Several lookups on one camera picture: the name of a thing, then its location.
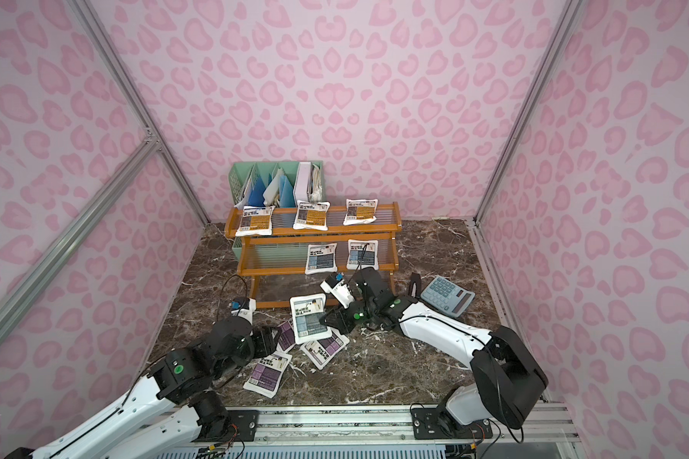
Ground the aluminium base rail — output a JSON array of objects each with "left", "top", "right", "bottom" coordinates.
[{"left": 85, "top": 404, "right": 581, "bottom": 459}]

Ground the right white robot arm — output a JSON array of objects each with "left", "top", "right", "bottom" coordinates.
[{"left": 321, "top": 268, "right": 547, "bottom": 434}]

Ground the blue coffee bag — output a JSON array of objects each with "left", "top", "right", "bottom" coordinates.
[
  {"left": 304, "top": 243, "right": 338, "bottom": 275},
  {"left": 346, "top": 239, "right": 379, "bottom": 271},
  {"left": 289, "top": 294, "right": 332, "bottom": 345}
]

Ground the white book in organizer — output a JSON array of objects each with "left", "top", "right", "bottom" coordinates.
[{"left": 294, "top": 162, "right": 312, "bottom": 203}]

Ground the purple coffee bag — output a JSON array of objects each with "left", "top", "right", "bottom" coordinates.
[
  {"left": 243, "top": 351, "right": 292, "bottom": 399},
  {"left": 300, "top": 329, "right": 349, "bottom": 370},
  {"left": 277, "top": 319, "right": 296, "bottom": 353}
]

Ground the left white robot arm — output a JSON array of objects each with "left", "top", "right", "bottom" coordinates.
[{"left": 9, "top": 317, "right": 279, "bottom": 458}]

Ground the green desktop file organizer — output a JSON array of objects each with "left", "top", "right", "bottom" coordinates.
[{"left": 225, "top": 161, "right": 325, "bottom": 258}]

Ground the yellow coffee bag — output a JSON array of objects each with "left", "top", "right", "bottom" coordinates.
[
  {"left": 344, "top": 199, "right": 378, "bottom": 226},
  {"left": 235, "top": 206, "right": 275, "bottom": 237},
  {"left": 293, "top": 201, "right": 330, "bottom": 231}
]

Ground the grey desk calculator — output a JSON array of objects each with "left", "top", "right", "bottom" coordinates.
[{"left": 420, "top": 277, "right": 476, "bottom": 319}]

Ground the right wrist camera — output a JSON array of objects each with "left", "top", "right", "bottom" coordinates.
[{"left": 321, "top": 273, "right": 355, "bottom": 309}]

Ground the orange three-tier shelf rack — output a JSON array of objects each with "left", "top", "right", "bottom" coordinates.
[{"left": 223, "top": 200, "right": 404, "bottom": 310}]

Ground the black binder clip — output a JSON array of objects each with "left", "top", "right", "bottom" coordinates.
[{"left": 408, "top": 273, "right": 423, "bottom": 301}]

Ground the blue coffee bag front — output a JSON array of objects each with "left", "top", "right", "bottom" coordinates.
[{"left": 289, "top": 294, "right": 332, "bottom": 345}]

